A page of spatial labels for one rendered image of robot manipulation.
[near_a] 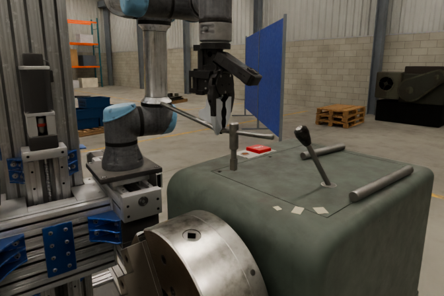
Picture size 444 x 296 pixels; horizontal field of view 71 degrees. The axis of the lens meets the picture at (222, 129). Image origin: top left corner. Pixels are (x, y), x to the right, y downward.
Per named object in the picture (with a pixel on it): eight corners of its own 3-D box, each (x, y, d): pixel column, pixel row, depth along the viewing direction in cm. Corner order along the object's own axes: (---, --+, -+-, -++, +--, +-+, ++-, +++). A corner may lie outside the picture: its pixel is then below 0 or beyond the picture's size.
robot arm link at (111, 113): (102, 138, 119) (99, 102, 116) (137, 134, 125) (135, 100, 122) (106, 145, 108) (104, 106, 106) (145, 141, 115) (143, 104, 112)
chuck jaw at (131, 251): (168, 289, 63) (149, 231, 66) (178, 287, 59) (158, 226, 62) (114, 317, 56) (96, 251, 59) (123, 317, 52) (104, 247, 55)
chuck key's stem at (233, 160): (240, 169, 75) (240, 122, 73) (234, 172, 73) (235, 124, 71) (232, 168, 76) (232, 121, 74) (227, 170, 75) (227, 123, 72)
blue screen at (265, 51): (232, 115, 955) (232, 36, 907) (258, 115, 961) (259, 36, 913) (258, 152, 553) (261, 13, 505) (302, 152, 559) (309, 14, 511)
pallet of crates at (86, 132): (109, 125, 811) (107, 94, 795) (127, 128, 762) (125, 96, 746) (62, 132, 719) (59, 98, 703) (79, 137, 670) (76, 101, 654)
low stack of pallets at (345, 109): (335, 118, 906) (335, 103, 897) (365, 122, 848) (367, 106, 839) (314, 124, 818) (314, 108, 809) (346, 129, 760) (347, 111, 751)
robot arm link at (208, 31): (238, 24, 72) (218, 20, 65) (237, 45, 73) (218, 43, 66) (211, 26, 76) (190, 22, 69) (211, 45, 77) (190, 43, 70)
